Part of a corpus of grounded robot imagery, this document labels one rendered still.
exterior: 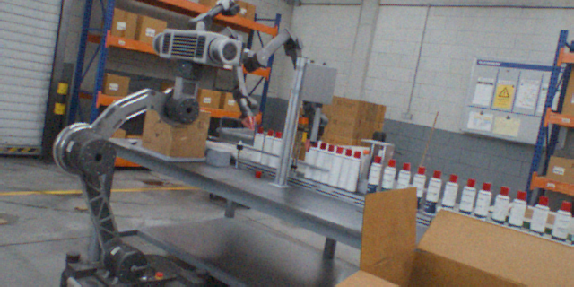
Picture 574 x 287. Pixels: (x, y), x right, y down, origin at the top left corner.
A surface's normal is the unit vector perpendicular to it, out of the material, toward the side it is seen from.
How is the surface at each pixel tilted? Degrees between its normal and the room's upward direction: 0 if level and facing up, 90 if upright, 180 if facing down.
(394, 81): 90
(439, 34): 90
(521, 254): 35
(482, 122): 90
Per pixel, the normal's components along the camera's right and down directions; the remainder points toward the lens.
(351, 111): -0.57, -0.03
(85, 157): 0.73, 0.18
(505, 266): -0.24, -0.78
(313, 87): 0.29, 0.13
